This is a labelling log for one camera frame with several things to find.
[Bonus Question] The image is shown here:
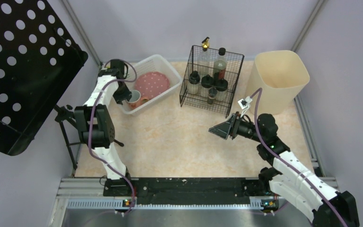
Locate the pink mug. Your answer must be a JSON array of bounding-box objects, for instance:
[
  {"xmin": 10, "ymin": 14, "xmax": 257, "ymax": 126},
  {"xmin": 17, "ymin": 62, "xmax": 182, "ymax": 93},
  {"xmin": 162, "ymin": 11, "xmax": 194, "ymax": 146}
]
[{"xmin": 127, "ymin": 90, "xmax": 149, "ymax": 110}]

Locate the pink polka dot plate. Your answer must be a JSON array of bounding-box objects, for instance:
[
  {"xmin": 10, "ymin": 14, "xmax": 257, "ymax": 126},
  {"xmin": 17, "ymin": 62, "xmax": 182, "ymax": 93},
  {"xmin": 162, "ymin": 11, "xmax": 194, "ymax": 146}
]
[{"xmin": 133, "ymin": 71, "xmax": 170, "ymax": 99}]

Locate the white plastic basket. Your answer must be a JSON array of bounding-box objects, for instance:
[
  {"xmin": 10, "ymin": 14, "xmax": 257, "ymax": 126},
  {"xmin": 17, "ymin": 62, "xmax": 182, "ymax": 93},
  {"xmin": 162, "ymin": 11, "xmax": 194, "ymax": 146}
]
[{"xmin": 118, "ymin": 54, "xmax": 183, "ymax": 116}]

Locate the small pepper jar black lid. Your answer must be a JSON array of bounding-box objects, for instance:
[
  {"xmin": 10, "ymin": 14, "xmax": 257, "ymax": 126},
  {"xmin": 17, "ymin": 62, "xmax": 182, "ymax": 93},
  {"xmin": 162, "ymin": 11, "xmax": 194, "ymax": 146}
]
[{"xmin": 207, "ymin": 87, "xmax": 217, "ymax": 105}]

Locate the glass shaker black lid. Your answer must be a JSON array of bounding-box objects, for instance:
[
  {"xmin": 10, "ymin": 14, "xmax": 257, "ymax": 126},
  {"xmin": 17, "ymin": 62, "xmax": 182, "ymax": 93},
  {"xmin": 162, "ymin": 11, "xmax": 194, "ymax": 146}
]
[
  {"xmin": 215, "ymin": 79, "xmax": 228, "ymax": 101},
  {"xmin": 187, "ymin": 71, "xmax": 200, "ymax": 95},
  {"xmin": 200, "ymin": 74, "xmax": 214, "ymax": 97}
]

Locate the dark sauce bottle black cap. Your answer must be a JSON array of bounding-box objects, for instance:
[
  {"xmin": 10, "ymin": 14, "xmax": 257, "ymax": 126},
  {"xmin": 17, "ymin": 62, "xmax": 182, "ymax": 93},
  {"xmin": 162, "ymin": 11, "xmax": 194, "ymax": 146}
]
[{"xmin": 213, "ymin": 47, "xmax": 227, "ymax": 80}]

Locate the glass oil bottle gold spout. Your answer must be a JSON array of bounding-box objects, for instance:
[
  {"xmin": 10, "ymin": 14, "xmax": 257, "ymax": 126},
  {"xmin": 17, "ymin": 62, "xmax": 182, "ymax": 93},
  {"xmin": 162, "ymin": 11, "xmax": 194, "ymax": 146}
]
[{"xmin": 197, "ymin": 37, "xmax": 210, "ymax": 77}]

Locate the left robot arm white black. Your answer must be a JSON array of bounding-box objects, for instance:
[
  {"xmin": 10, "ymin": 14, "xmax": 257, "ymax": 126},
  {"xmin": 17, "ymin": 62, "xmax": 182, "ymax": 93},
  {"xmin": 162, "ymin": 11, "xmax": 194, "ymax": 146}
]
[{"xmin": 74, "ymin": 59, "xmax": 135, "ymax": 198}]

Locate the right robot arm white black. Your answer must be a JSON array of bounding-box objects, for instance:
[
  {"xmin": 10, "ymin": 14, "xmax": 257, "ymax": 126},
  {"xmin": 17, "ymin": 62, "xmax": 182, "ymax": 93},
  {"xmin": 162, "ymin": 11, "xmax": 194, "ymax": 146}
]
[{"xmin": 208, "ymin": 112, "xmax": 360, "ymax": 227}]

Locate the beige plastic bin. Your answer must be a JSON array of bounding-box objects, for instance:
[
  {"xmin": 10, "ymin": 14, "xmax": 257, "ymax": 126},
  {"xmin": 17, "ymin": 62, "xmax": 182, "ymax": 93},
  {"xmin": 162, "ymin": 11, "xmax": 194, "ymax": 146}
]
[{"xmin": 245, "ymin": 50, "xmax": 310, "ymax": 114}]

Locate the black perforated metal panel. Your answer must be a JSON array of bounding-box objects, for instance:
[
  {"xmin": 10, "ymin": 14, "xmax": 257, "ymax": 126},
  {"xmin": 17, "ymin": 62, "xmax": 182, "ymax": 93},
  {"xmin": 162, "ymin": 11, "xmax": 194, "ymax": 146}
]
[{"xmin": 0, "ymin": 0, "xmax": 88, "ymax": 156}]

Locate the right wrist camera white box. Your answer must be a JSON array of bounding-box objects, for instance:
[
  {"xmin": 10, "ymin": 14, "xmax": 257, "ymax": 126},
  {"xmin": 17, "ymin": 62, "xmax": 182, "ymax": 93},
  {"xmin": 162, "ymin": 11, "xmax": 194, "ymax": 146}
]
[{"xmin": 237, "ymin": 96, "xmax": 253, "ymax": 118}]

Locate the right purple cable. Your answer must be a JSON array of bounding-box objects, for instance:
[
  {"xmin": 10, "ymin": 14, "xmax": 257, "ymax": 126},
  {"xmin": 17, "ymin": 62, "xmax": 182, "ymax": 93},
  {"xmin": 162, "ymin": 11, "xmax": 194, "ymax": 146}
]
[{"xmin": 245, "ymin": 88, "xmax": 348, "ymax": 227}]

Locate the black wire basket rack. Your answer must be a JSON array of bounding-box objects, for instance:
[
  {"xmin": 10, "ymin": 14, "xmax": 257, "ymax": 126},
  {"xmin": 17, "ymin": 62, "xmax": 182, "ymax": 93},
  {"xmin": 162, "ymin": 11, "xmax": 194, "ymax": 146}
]
[{"xmin": 179, "ymin": 45, "xmax": 245, "ymax": 116}]

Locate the black camera tripod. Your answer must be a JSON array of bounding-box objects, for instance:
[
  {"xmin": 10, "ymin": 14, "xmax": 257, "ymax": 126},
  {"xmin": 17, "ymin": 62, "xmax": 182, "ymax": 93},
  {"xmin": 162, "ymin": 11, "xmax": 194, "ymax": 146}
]
[{"xmin": 53, "ymin": 105, "xmax": 124, "ymax": 170}]

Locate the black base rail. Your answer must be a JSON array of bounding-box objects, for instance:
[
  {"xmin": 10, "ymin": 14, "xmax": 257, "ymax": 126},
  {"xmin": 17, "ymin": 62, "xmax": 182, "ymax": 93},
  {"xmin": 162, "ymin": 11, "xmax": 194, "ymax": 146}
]
[{"xmin": 103, "ymin": 177, "xmax": 266, "ymax": 205}]

